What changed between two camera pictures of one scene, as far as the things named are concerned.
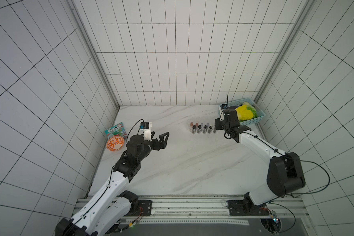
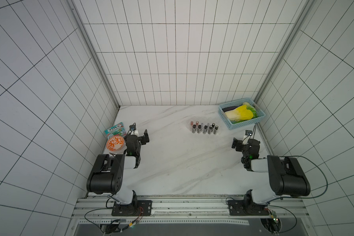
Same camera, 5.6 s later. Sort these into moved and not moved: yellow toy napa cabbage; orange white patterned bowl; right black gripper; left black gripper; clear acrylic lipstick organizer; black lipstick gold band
Moved: left black gripper; right black gripper
Not moved: orange white patterned bowl; black lipstick gold band; clear acrylic lipstick organizer; yellow toy napa cabbage
